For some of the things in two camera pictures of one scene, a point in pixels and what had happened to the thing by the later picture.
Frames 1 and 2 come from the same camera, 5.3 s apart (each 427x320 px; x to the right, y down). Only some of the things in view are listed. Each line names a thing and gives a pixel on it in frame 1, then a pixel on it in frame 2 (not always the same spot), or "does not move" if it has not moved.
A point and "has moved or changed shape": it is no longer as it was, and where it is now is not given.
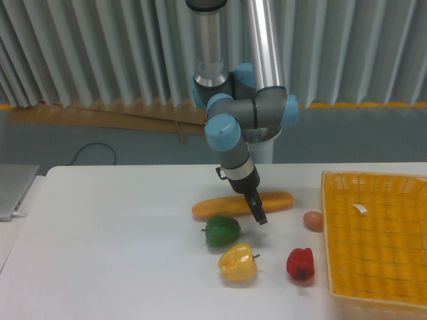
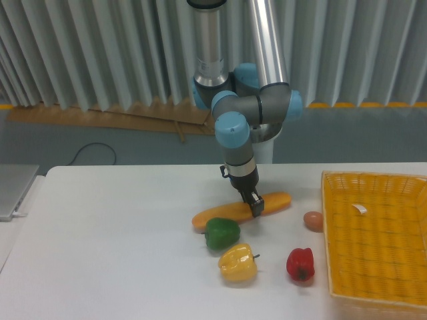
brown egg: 313,221 does not move
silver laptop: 15,181 does not move
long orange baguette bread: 235,205 has moved or changed shape
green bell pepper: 221,231 does not move
